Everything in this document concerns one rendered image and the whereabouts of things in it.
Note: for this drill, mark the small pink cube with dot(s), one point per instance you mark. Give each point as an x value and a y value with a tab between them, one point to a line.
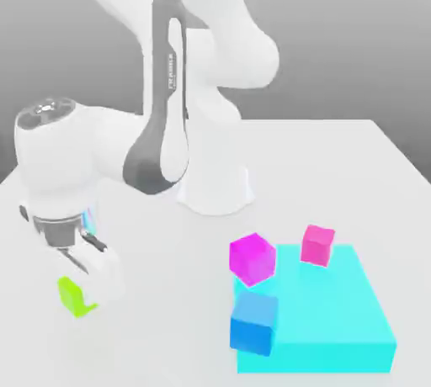
316	246

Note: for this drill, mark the large cyan box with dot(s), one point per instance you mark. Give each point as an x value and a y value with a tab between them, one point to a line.
331	313

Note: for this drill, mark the small magenta cube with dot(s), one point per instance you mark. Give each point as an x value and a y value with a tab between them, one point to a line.
252	259

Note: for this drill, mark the small blue cube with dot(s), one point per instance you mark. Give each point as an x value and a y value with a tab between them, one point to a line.
253	324

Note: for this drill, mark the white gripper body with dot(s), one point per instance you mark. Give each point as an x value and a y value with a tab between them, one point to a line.
101	267

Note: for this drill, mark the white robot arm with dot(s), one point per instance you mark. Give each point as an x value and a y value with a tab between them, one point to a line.
208	57

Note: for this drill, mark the small green cube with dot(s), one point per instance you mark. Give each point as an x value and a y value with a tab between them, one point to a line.
69	294

